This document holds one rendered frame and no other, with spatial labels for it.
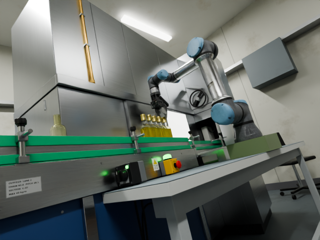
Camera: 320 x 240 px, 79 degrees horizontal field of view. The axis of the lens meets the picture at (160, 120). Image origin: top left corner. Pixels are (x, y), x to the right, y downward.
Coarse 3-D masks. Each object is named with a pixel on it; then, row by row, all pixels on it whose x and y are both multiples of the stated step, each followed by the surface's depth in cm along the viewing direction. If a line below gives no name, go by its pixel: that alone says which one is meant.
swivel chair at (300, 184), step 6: (276, 132) 332; (282, 144) 322; (312, 156) 279; (288, 162) 275; (294, 162) 270; (294, 168) 290; (300, 180) 285; (300, 186) 284; (306, 186) 283; (282, 192) 300; (294, 192) 269; (294, 198) 265
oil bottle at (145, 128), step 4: (144, 124) 124; (148, 124) 126; (140, 128) 125; (144, 128) 123; (148, 128) 123; (144, 132) 122; (148, 132) 122; (144, 136) 122; (148, 136) 121; (152, 136) 124
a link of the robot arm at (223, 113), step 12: (192, 48) 111; (204, 48) 109; (204, 60) 109; (204, 72) 109; (216, 72) 107; (216, 84) 104; (216, 96) 104; (228, 96) 101; (216, 108) 101; (228, 108) 97; (240, 108) 104; (216, 120) 102; (228, 120) 98
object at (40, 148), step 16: (0, 144) 51; (16, 144) 54; (32, 144) 57; (48, 144) 60; (64, 144) 64; (80, 144) 69; (96, 144) 75; (112, 144) 81; (128, 144) 89; (144, 144) 98; (160, 144) 109; (176, 144) 123; (0, 160) 50; (32, 160) 55; (48, 160) 59
